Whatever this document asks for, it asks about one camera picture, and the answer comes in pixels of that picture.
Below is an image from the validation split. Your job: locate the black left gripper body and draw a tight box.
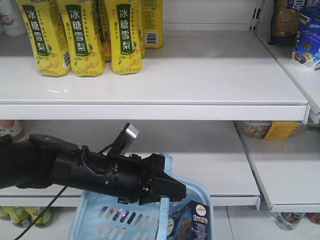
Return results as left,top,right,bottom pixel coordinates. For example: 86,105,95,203
107,154,153,203

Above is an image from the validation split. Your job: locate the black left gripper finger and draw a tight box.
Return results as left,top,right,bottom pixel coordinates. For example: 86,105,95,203
150,153,173,176
138,175,187,205

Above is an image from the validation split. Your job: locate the blue Chocofello cookie box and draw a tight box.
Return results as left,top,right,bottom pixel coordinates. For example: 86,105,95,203
166,200,211,240

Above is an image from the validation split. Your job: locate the light blue plastic basket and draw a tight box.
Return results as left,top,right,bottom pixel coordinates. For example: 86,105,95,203
68,152,215,240

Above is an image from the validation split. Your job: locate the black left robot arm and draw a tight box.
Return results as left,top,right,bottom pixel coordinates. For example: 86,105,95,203
0,134,187,205

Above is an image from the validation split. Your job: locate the white supermarket shelving unit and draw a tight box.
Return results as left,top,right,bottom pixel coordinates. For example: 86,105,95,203
0,0,320,240

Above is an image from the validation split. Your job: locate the clear yellow cookie tub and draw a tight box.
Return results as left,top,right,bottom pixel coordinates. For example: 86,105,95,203
234,120,299,140

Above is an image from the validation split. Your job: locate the yellow pear drink bottle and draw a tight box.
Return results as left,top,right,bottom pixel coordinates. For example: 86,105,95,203
16,0,71,77
57,0,105,77
104,0,143,75

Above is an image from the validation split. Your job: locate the blue white cookie cup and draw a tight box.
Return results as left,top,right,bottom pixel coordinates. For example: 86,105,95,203
291,6,320,71

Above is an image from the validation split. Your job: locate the brown biscuit packet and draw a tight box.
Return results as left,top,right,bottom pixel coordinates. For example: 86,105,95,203
270,0,305,45

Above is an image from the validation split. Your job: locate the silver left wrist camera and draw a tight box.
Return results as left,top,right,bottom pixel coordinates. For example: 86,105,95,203
108,122,139,156

